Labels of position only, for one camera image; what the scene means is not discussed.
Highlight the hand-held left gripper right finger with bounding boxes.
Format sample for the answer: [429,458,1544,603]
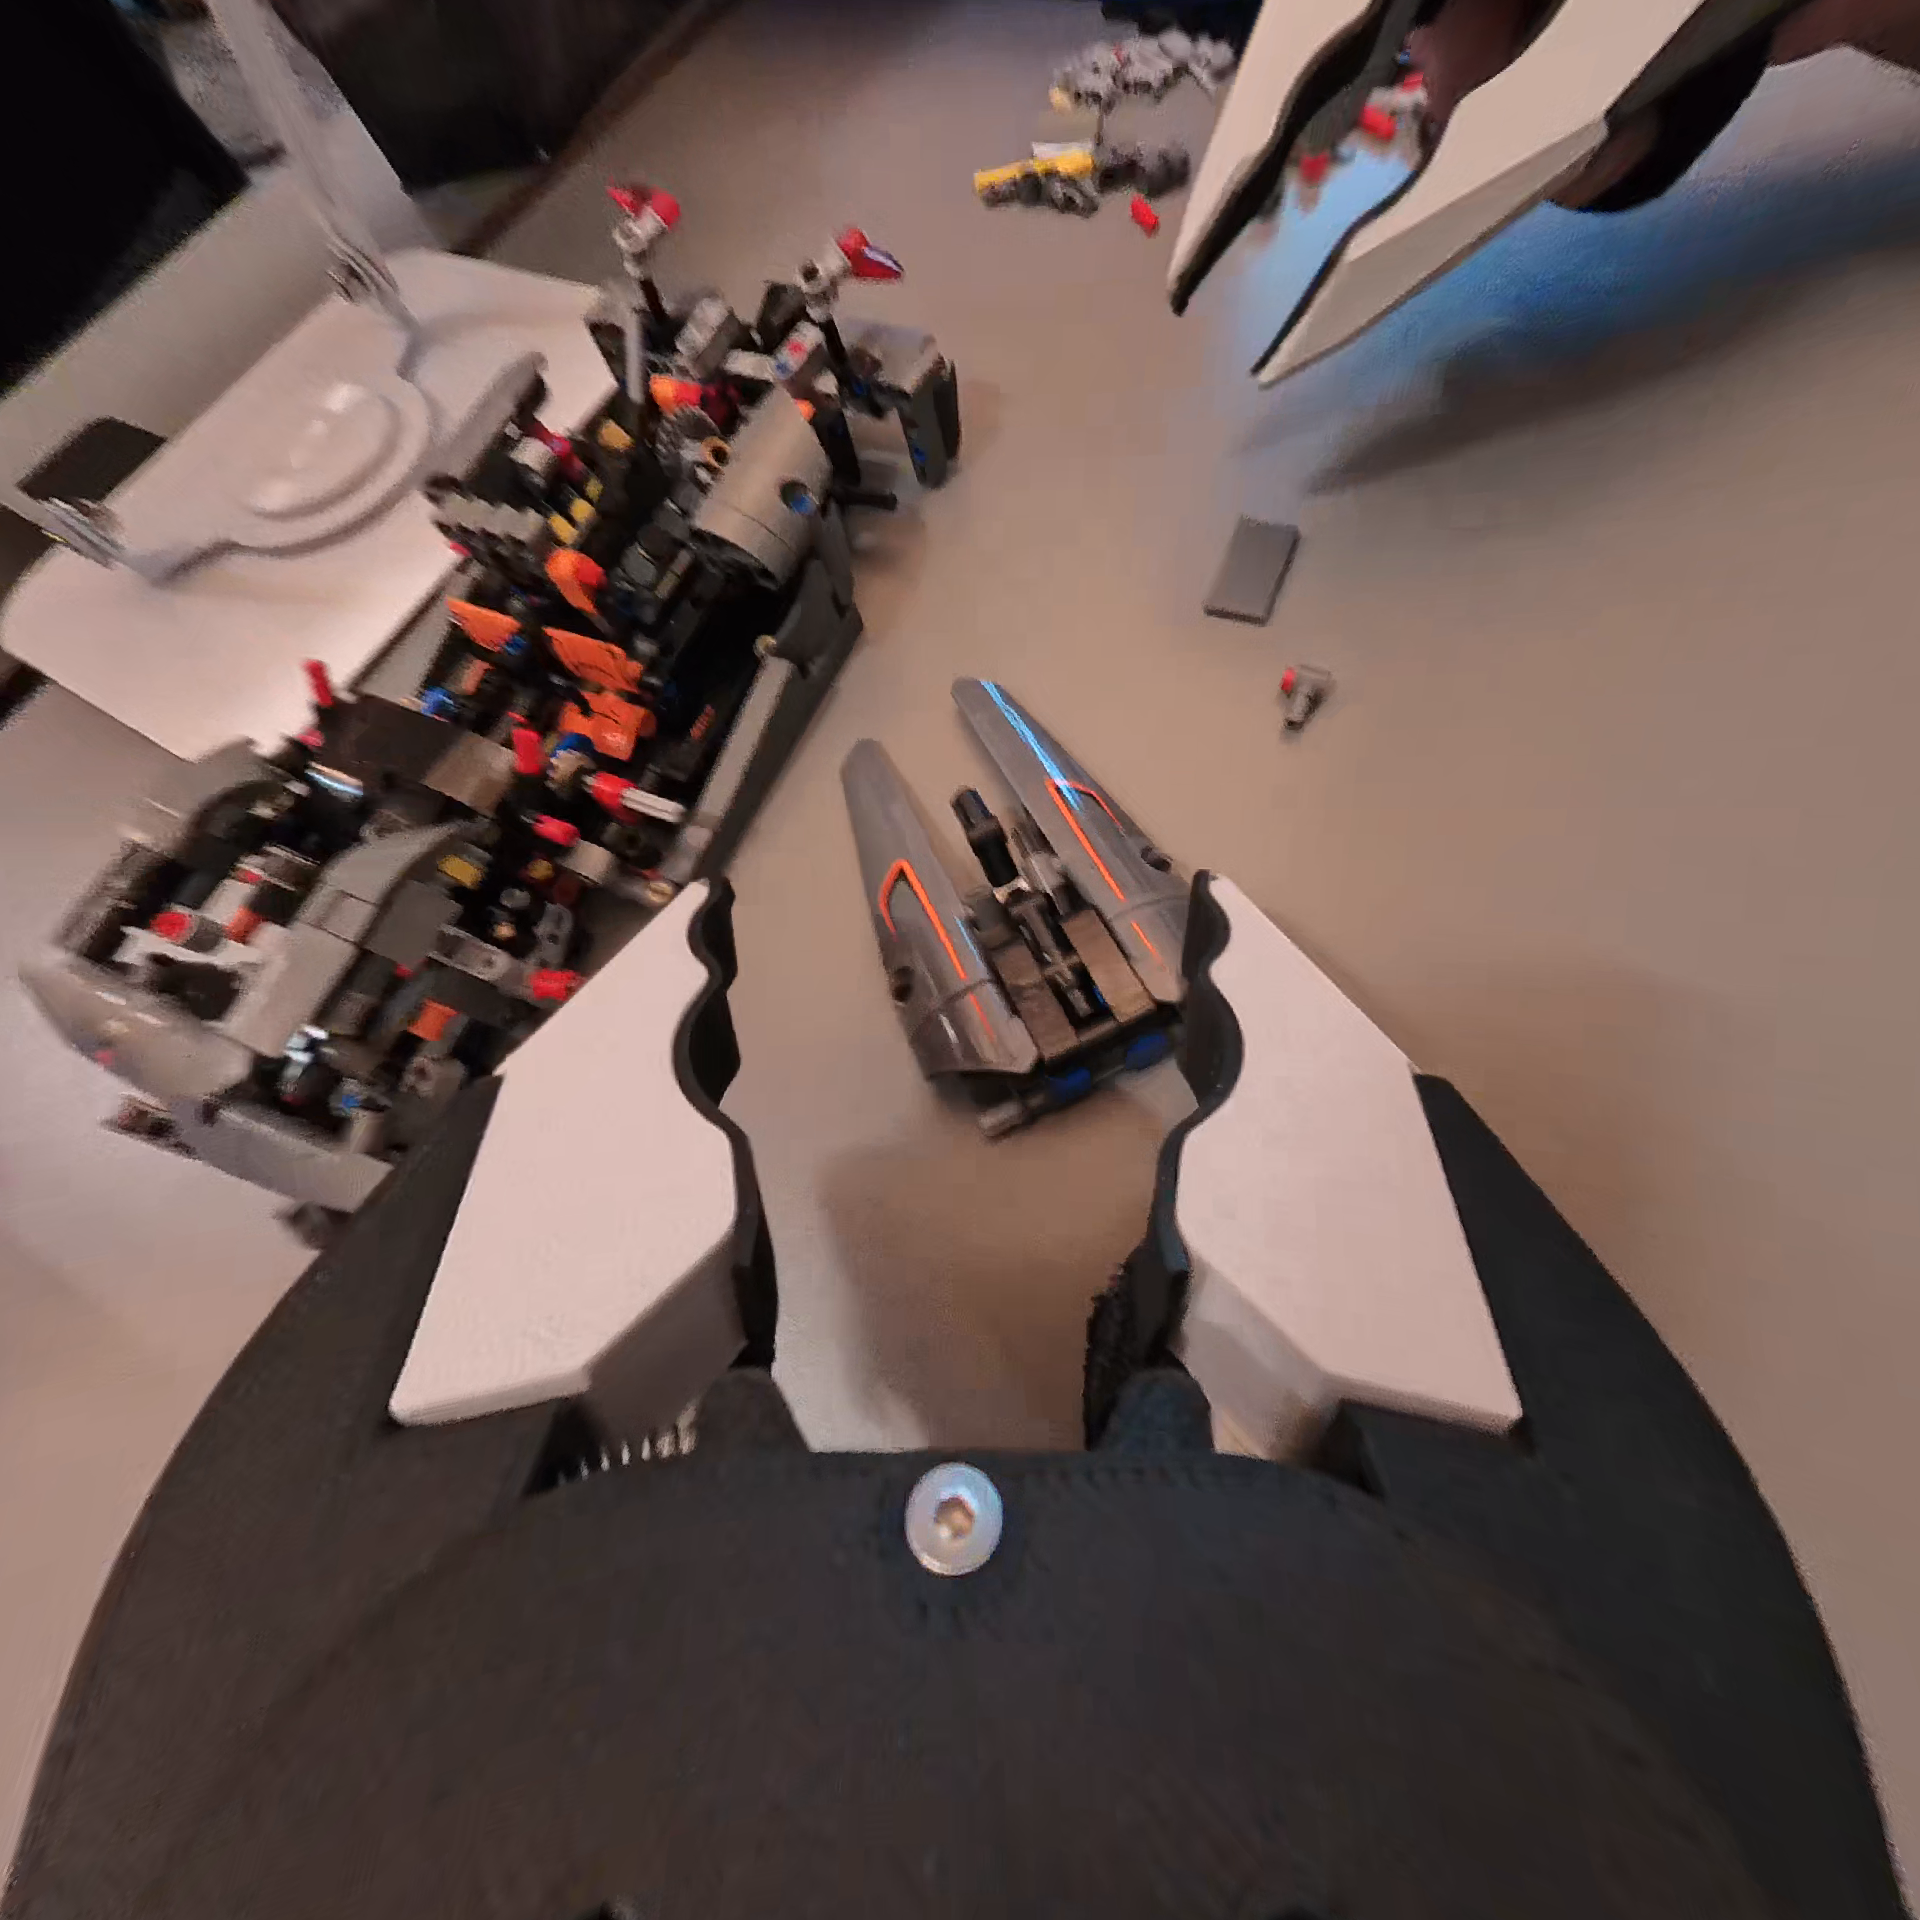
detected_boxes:
[1142,871,1527,1469]

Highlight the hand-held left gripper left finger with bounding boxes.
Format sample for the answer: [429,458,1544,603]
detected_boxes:
[385,877,779,1426]

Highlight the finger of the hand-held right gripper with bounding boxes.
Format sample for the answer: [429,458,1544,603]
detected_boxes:
[1163,0,1431,319]
[1255,0,1715,389]

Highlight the pile of lego pieces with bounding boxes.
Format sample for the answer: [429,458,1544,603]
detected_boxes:
[972,33,1432,240]

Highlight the grey winged lego subassembly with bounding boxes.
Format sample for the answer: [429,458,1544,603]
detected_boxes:
[839,680,1203,1139]

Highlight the dark grey lego tile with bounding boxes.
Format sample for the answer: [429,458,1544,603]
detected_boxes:
[1203,516,1304,621]

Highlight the partly built lego car model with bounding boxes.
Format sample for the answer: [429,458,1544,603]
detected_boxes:
[23,184,964,1249]

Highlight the dark printed lego box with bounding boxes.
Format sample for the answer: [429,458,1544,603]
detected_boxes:
[247,0,752,257]

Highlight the grey flat board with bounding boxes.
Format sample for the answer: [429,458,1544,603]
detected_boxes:
[0,417,169,528]

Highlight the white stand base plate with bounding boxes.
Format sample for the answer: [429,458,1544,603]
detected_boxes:
[0,0,633,769]

